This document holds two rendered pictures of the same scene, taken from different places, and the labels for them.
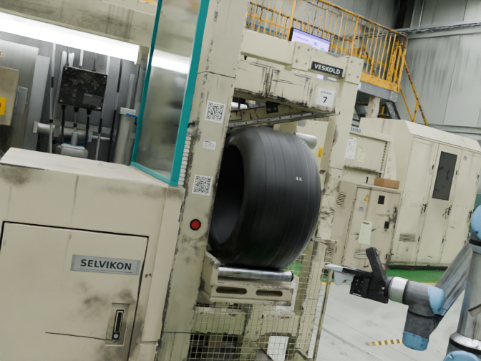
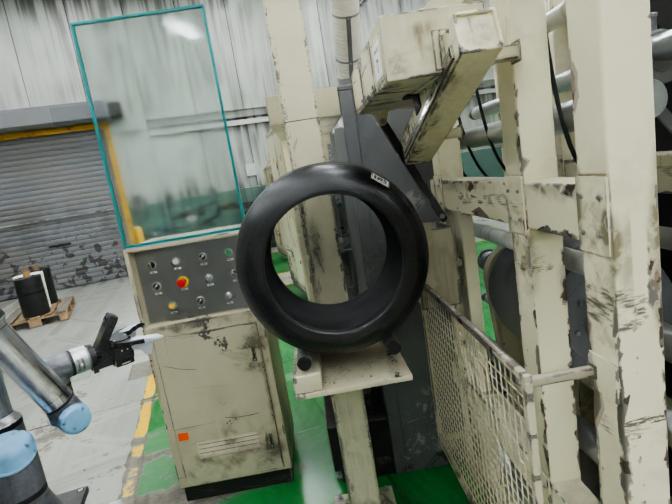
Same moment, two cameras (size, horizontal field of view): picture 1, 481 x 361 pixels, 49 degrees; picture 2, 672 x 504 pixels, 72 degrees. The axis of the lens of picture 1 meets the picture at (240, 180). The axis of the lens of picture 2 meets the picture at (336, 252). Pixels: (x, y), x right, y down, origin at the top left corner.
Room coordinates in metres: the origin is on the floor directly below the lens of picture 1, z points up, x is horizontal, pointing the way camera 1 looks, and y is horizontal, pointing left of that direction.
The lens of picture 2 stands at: (2.77, -1.50, 1.46)
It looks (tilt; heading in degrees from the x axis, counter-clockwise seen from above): 10 degrees down; 109
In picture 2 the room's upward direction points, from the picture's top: 9 degrees counter-clockwise
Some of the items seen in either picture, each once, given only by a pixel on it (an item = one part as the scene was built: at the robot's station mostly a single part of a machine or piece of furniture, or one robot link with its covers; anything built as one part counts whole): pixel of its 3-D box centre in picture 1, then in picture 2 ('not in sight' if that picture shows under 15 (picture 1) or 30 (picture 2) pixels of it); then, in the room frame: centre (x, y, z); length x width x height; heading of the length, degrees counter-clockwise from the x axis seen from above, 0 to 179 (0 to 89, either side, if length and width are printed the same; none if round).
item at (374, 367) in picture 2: (235, 287); (349, 364); (2.24, -0.06, 0.80); 0.37 x 0.36 x 0.02; 22
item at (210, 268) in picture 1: (200, 260); not in sight; (2.17, 0.10, 0.90); 0.40 x 0.03 x 0.10; 22
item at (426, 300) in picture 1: (424, 298); (50, 371); (1.56, -0.60, 1.04); 0.11 x 0.08 x 0.09; 61
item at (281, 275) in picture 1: (253, 273); (304, 344); (2.11, -0.12, 0.90); 0.35 x 0.05 x 0.05; 112
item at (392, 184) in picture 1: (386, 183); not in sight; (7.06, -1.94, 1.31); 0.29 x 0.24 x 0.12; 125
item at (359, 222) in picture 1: (356, 230); not in sight; (6.99, -1.64, 0.62); 0.91 x 0.58 x 1.25; 125
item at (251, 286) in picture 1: (249, 289); (307, 361); (2.11, -0.11, 0.84); 0.36 x 0.09 x 0.06; 112
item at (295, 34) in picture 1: (306, 57); not in sight; (6.25, -0.52, 2.60); 0.60 x 0.05 x 0.55; 125
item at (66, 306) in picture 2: not in sight; (35, 293); (-3.76, 3.45, 0.38); 1.20 x 0.80 x 0.76; 133
